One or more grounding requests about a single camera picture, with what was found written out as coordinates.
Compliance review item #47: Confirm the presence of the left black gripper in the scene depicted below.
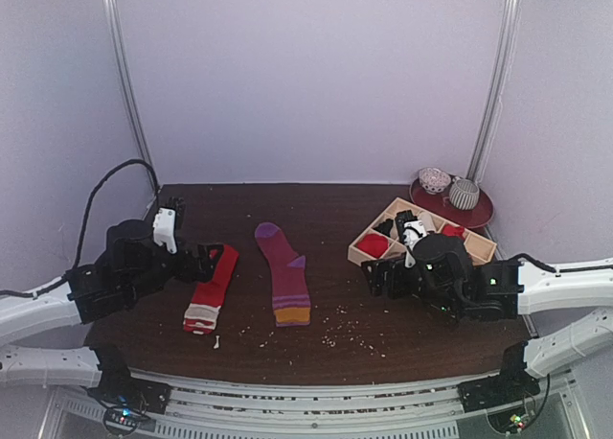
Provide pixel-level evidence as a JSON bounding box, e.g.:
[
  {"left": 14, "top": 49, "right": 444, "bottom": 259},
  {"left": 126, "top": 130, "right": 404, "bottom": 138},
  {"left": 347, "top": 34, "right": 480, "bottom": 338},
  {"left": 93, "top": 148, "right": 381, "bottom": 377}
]
[{"left": 124, "top": 235, "right": 222, "bottom": 302}]

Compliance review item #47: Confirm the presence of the purple sock with orange cuff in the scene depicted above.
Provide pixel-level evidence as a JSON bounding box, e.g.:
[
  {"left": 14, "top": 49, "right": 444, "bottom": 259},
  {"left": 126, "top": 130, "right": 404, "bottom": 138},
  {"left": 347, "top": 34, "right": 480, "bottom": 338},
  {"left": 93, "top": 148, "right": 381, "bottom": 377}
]
[{"left": 255, "top": 222, "right": 311, "bottom": 327}]

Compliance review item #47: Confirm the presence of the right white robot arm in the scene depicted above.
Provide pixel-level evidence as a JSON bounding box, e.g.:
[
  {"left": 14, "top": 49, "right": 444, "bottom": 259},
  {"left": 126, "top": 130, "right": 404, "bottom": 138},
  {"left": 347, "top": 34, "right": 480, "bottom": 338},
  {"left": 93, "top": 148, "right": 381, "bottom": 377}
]
[{"left": 360, "top": 211, "right": 612, "bottom": 403}]

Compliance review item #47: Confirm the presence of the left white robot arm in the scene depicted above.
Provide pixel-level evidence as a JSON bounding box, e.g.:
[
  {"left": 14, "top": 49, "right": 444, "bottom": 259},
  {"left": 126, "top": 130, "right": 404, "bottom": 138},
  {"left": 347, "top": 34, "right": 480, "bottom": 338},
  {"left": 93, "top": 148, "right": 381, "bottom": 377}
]
[{"left": 1, "top": 199, "right": 224, "bottom": 404}]

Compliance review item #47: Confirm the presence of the wooden compartment organizer box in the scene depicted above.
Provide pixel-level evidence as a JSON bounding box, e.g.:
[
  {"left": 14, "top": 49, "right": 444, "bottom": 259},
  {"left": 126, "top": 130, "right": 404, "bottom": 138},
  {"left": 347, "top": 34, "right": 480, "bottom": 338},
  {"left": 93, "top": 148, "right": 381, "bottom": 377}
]
[{"left": 347, "top": 197, "right": 497, "bottom": 266}]

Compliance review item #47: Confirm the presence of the red rolled sock in box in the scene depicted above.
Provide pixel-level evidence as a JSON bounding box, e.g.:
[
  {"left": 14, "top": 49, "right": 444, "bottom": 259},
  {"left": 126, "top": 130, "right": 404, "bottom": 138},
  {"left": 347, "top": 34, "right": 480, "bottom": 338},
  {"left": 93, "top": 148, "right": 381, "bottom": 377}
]
[{"left": 356, "top": 233, "right": 389, "bottom": 259}]

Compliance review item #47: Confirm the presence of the black rolled sock in box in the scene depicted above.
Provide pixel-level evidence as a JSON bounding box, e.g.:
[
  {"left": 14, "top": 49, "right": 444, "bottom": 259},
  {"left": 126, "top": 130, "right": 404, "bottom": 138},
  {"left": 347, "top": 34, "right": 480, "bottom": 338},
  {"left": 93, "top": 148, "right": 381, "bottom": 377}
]
[{"left": 374, "top": 219, "right": 395, "bottom": 238}]

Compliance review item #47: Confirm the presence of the cream rolled sock in box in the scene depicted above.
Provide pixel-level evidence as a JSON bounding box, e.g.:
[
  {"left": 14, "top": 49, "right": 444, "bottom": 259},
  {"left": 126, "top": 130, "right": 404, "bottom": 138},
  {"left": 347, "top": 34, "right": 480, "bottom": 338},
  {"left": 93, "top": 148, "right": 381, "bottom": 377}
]
[{"left": 418, "top": 211, "right": 444, "bottom": 233}]

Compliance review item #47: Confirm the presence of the red patterned sock in box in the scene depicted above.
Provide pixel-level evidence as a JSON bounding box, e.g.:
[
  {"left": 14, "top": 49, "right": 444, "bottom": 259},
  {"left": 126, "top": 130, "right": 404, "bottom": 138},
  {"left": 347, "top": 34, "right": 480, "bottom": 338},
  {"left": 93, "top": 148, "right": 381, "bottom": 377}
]
[{"left": 441, "top": 224, "right": 466, "bottom": 241}]

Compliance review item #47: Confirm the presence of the white patterned bowl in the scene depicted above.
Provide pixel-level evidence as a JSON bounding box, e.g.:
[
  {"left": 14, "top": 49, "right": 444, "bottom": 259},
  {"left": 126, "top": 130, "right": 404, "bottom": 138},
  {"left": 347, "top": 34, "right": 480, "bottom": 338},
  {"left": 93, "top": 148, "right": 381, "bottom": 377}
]
[{"left": 418, "top": 167, "right": 452, "bottom": 195}]

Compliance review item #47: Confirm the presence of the red sock with striped cuff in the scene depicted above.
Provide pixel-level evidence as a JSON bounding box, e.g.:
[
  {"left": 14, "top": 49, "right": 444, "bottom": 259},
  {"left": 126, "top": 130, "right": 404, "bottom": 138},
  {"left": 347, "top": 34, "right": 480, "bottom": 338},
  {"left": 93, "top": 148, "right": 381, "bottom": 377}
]
[{"left": 183, "top": 244, "right": 238, "bottom": 335}]

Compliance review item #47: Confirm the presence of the grey striped cup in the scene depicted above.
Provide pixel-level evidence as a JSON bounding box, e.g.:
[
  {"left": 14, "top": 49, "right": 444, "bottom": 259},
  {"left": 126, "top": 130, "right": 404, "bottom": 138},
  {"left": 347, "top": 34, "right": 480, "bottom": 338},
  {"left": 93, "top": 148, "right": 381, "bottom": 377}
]
[{"left": 449, "top": 178, "right": 480, "bottom": 211}]

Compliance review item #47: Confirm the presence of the red round tray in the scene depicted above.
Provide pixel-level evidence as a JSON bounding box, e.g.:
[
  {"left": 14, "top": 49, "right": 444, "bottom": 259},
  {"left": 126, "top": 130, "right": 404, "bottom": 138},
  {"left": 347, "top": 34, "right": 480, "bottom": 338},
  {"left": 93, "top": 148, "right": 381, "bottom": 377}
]
[{"left": 409, "top": 178, "right": 494, "bottom": 230}]

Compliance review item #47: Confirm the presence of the left circuit board with leds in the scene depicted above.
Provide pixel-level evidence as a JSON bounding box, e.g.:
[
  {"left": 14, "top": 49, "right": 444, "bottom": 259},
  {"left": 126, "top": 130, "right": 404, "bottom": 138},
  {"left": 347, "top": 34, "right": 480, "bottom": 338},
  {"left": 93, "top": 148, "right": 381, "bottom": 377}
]
[{"left": 102, "top": 405, "right": 148, "bottom": 435}]

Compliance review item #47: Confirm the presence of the circuit board with leds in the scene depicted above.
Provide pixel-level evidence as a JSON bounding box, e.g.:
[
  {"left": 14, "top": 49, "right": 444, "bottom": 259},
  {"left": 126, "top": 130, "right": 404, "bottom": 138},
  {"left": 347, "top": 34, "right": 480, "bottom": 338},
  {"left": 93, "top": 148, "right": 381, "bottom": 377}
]
[
  {"left": 487, "top": 409, "right": 533, "bottom": 435},
  {"left": 102, "top": 405, "right": 148, "bottom": 435}
]

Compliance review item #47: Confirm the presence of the right circuit board with leds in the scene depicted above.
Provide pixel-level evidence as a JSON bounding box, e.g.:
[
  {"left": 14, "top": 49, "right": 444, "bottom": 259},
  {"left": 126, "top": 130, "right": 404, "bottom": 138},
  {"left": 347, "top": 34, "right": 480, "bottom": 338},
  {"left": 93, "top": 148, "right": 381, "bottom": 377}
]
[{"left": 487, "top": 409, "right": 533, "bottom": 435}]

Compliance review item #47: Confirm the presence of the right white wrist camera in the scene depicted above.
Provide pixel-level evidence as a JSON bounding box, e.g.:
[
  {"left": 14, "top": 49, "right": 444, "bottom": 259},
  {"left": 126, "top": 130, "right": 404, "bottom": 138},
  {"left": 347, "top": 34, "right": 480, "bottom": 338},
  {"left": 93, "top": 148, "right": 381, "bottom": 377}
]
[{"left": 401, "top": 220, "right": 428, "bottom": 268}]

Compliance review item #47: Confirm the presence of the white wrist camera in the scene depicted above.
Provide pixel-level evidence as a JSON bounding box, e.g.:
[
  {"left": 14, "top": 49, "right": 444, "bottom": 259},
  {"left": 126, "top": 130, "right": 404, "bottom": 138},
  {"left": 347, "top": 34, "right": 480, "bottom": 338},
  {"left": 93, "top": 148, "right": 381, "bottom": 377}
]
[
  {"left": 401, "top": 220, "right": 428, "bottom": 268},
  {"left": 152, "top": 208, "right": 177, "bottom": 255}
]

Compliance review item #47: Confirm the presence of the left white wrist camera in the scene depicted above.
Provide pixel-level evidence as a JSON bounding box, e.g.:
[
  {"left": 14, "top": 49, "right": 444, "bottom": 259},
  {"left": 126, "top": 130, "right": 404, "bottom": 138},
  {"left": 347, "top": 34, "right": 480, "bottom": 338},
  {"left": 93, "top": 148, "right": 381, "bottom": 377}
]
[{"left": 152, "top": 208, "right": 177, "bottom": 255}]

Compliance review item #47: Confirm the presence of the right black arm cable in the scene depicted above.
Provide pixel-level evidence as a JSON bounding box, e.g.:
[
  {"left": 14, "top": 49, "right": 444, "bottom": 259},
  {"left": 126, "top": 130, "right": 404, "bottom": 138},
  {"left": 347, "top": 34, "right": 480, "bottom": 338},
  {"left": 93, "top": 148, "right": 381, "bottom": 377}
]
[{"left": 510, "top": 252, "right": 556, "bottom": 273}]

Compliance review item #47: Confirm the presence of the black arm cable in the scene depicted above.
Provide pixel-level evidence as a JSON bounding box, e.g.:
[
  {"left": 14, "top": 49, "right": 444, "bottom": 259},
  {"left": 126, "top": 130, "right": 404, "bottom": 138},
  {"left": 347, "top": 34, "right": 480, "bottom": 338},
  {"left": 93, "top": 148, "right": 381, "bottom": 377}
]
[
  {"left": 0, "top": 158, "right": 161, "bottom": 300},
  {"left": 510, "top": 252, "right": 556, "bottom": 273}
]

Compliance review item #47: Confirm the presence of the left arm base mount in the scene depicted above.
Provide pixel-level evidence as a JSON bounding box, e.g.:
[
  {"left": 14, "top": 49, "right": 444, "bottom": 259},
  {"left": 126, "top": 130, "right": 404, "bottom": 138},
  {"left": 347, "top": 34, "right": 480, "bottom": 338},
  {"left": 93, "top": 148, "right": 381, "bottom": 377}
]
[{"left": 86, "top": 345, "right": 171, "bottom": 414}]

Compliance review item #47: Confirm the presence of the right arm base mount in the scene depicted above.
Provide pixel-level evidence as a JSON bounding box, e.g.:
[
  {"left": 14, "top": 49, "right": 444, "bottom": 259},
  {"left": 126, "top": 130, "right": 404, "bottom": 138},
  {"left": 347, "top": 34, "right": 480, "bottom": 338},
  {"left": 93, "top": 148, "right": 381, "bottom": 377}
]
[{"left": 457, "top": 342, "right": 540, "bottom": 413}]

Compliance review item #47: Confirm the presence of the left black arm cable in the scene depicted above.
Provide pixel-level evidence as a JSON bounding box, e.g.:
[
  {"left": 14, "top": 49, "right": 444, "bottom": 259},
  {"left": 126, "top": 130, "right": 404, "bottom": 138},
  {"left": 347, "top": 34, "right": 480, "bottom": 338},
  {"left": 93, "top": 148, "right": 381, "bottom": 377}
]
[{"left": 0, "top": 158, "right": 161, "bottom": 300}]

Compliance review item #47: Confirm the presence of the right aluminium frame post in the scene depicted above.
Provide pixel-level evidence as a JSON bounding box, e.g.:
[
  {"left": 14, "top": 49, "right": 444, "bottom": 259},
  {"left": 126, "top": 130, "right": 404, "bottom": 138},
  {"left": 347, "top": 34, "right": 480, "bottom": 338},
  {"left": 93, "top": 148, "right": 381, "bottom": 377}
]
[{"left": 465, "top": 0, "right": 522, "bottom": 183}]

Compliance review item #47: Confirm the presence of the aluminium frame post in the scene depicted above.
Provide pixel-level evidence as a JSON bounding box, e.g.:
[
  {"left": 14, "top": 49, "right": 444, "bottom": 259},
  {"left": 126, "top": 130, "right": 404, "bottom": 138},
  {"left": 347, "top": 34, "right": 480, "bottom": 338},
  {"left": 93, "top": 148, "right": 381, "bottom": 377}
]
[
  {"left": 102, "top": 0, "right": 153, "bottom": 166},
  {"left": 465, "top": 0, "right": 522, "bottom": 183}
]

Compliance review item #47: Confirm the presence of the left aluminium frame post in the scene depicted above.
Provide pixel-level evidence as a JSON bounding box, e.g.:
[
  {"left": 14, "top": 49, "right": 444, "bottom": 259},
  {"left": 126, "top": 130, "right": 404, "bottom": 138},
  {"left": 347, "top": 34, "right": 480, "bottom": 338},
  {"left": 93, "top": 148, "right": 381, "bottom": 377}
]
[{"left": 102, "top": 0, "right": 153, "bottom": 166}]

